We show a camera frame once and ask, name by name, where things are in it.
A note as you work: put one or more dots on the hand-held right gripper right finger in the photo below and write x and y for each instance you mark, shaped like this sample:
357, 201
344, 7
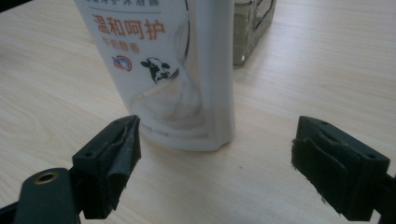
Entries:
336, 174

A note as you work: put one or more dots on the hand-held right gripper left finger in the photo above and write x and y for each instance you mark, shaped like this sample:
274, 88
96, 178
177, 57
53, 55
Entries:
106, 168

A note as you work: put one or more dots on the white body wash bottle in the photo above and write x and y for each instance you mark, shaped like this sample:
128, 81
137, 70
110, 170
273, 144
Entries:
174, 77

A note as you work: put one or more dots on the clear glass jar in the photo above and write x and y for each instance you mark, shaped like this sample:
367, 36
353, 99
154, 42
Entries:
250, 28

